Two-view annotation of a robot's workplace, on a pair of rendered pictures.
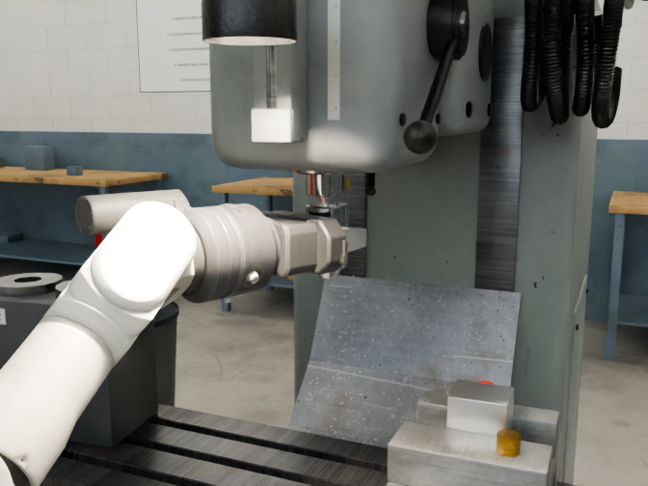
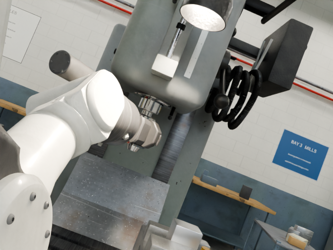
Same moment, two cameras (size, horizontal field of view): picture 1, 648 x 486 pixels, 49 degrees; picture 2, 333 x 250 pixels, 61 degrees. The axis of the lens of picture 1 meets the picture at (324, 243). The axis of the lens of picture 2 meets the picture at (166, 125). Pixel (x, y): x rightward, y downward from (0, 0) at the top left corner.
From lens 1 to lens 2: 0.33 m
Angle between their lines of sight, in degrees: 30
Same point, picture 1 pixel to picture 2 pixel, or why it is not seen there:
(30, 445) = not seen: hidden behind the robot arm
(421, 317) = (125, 184)
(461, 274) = (147, 169)
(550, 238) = (188, 165)
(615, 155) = not seen: hidden behind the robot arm
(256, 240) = (135, 118)
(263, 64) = (172, 35)
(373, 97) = (208, 75)
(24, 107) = not seen: outside the picture
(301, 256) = (142, 135)
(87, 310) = (77, 117)
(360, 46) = (211, 51)
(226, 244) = (127, 113)
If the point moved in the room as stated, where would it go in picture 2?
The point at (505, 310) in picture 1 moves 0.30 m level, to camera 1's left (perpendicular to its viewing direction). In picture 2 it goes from (162, 190) to (78, 164)
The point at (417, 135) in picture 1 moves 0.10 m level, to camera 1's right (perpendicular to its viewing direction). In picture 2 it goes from (224, 99) to (260, 119)
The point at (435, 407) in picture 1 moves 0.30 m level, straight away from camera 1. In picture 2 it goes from (157, 228) to (133, 190)
